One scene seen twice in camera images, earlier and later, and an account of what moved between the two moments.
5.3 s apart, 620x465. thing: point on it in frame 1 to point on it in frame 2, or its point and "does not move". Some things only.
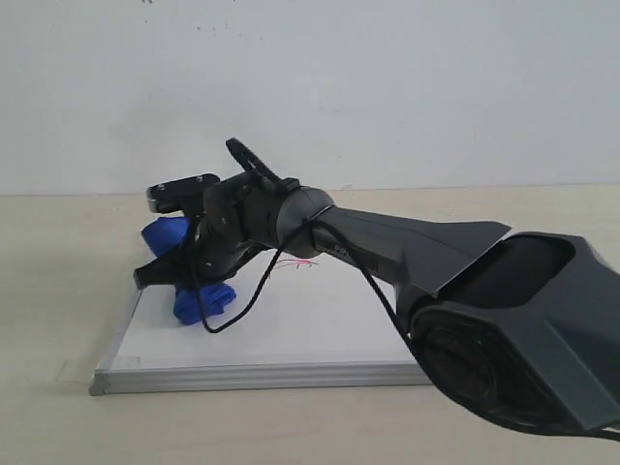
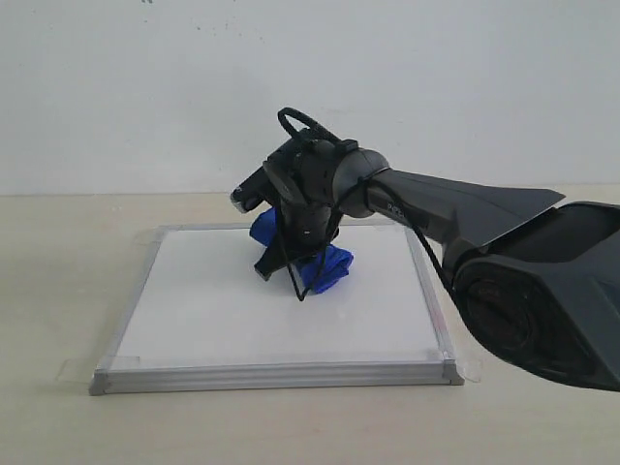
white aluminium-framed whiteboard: (319, 322) does not move
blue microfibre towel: (166, 235) to (335, 264)
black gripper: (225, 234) to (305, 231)
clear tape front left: (84, 369) does not move
